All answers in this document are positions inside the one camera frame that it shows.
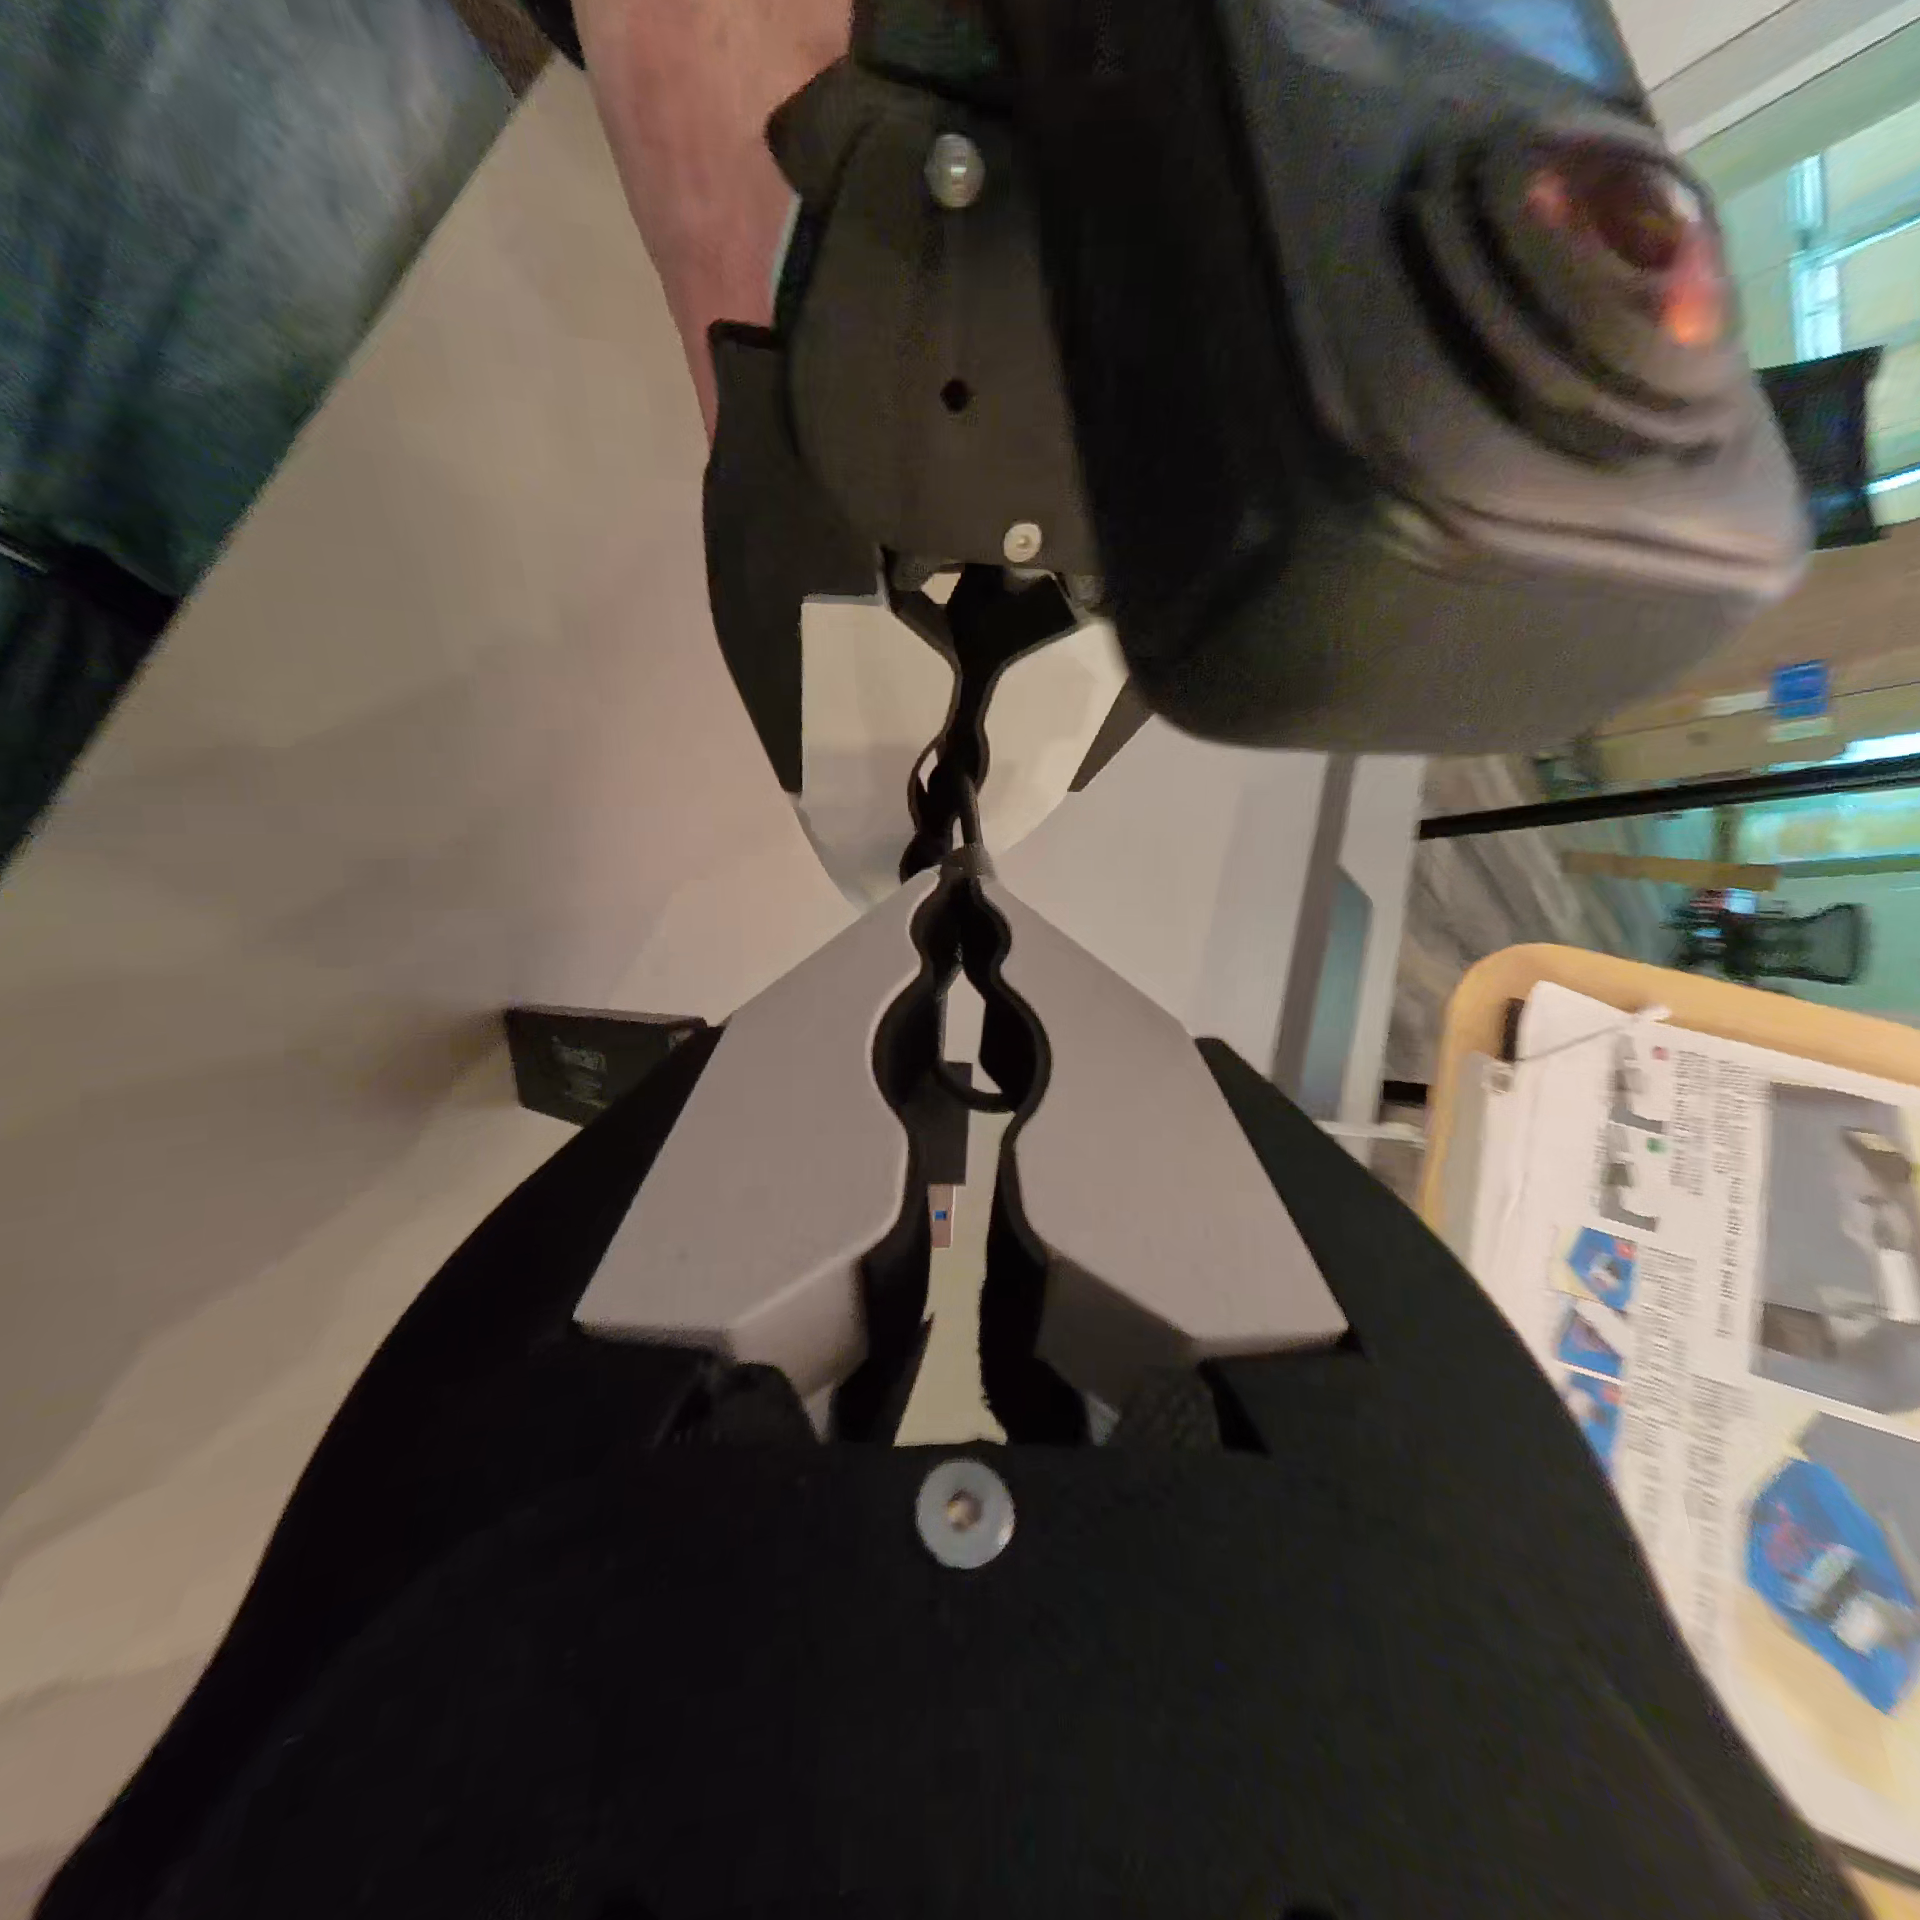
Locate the person's left hand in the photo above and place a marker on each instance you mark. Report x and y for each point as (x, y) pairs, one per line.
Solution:
(706, 151)

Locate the black usb hub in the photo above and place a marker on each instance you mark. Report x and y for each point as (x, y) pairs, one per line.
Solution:
(601, 1059)

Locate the person's legs in jeans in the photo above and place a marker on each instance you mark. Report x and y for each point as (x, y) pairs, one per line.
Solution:
(211, 270)

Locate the black office chair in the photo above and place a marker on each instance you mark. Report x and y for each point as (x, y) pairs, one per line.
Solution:
(1825, 452)
(1773, 937)

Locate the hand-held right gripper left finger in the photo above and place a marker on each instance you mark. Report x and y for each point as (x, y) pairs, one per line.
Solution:
(750, 1200)

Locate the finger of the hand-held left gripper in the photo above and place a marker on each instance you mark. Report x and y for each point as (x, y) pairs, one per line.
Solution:
(1056, 708)
(872, 737)

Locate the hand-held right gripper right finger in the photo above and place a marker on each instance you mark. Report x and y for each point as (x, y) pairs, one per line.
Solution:
(1186, 1200)

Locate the printed instruction sheet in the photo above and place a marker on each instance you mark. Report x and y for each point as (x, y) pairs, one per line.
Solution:
(1710, 1323)

